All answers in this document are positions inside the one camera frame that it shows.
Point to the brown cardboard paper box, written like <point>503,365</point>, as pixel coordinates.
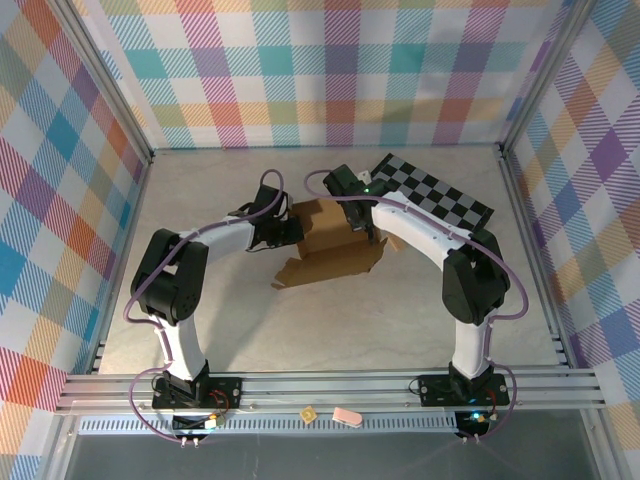
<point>325,250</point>

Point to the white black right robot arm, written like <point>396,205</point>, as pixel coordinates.
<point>470,345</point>

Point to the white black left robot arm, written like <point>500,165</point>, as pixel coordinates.
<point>185,340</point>

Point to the black grey chessboard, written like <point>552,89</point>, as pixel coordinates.
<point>440,195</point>

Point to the small yellow tag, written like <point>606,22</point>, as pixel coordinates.
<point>308,414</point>

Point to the pink eraser block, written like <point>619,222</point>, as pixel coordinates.
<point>347,417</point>

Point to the small black controller board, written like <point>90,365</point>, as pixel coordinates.
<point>195,424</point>
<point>472,420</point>

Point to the aluminium side floor rail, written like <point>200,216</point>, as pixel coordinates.
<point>121,265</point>
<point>547,300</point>

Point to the aluminium frame rail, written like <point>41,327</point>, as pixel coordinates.
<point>325,385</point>

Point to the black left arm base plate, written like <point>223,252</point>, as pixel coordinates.
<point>220,390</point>

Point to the aluminium frame post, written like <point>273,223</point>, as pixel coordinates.
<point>107,75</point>
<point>542,75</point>

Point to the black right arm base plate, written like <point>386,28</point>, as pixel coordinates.
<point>435,390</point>

